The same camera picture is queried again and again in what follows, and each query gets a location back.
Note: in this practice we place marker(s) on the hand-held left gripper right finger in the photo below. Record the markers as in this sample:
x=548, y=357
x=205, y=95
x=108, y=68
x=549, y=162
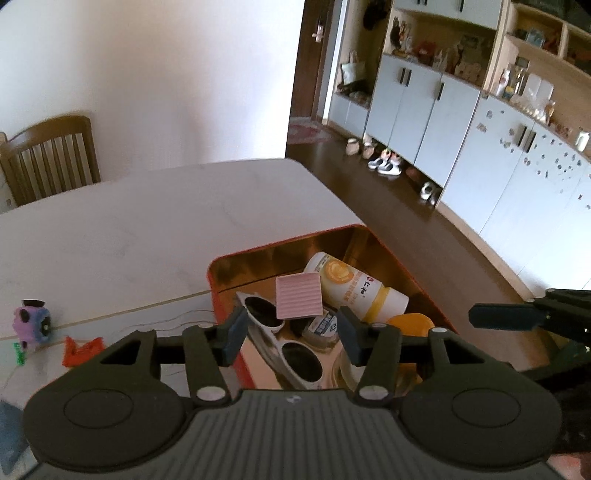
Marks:
x=352, y=336

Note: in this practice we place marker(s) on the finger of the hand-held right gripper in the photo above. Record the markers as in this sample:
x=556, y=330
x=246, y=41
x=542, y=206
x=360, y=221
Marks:
x=501, y=316

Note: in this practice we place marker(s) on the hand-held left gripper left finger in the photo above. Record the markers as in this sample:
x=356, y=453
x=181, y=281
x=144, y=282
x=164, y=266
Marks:
x=233, y=336

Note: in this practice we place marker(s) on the tape roll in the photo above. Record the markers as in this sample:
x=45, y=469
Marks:
x=344, y=374

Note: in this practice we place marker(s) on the white yellow bottle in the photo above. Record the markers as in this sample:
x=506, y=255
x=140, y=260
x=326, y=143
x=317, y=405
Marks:
x=355, y=286

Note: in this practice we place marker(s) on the white sunglasses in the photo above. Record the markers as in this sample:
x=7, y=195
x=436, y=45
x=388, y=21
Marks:
x=295, y=355

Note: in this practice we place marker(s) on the red tin box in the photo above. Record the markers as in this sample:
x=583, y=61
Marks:
x=221, y=277

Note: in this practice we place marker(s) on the orange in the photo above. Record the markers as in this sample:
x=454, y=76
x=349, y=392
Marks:
x=411, y=324

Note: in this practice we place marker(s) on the pink sticky note pad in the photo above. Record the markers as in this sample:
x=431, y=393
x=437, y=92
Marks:
x=299, y=295

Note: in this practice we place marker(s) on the red toy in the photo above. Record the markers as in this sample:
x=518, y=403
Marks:
x=83, y=351

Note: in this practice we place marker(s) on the purple toy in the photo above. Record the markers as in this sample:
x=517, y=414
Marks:
x=31, y=323

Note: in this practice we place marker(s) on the green toy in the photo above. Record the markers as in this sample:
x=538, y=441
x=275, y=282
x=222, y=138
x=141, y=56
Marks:
x=19, y=353

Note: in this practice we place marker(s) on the person's right forearm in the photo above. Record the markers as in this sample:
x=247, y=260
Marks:
x=575, y=415

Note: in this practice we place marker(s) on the white shoe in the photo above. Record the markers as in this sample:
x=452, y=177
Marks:
x=436, y=196
x=425, y=190

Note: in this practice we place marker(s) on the brown shoe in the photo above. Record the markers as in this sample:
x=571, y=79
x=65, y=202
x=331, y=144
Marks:
x=412, y=173

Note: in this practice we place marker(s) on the black white sneaker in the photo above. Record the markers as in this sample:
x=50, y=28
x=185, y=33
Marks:
x=389, y=166
x=378, y=160

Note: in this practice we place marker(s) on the beige shoe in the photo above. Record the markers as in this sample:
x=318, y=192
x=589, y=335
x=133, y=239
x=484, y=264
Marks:
x=368, y=150
x=352, y=146

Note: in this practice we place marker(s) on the small white jar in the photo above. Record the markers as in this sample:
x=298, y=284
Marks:
x=583, y=141

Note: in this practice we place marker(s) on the patterned rug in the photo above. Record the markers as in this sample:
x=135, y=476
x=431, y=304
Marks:
x=307, y=131

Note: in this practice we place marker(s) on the small white bottle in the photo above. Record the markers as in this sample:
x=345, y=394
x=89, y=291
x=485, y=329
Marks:
x=503, y=83

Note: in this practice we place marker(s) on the wooden chair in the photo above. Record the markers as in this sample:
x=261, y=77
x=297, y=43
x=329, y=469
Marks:
x=51, y=157

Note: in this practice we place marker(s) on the white tote bag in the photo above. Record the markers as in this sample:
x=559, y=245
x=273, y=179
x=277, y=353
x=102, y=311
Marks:
x=352, y=69

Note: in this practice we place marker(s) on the red ornament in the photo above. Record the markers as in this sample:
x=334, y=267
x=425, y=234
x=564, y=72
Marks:
x=427, y=52

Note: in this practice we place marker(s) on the brown door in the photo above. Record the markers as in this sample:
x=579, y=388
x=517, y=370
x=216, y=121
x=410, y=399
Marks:
x=314, y=60

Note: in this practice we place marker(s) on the dark figurine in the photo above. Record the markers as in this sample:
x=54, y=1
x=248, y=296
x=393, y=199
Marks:
x=399, y=37

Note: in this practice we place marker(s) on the dark hanging hat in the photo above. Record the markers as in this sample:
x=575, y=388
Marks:
x=375, y=14

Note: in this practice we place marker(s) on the white wall cabinet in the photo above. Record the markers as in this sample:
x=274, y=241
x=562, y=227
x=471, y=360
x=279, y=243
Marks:
x=461, y=115

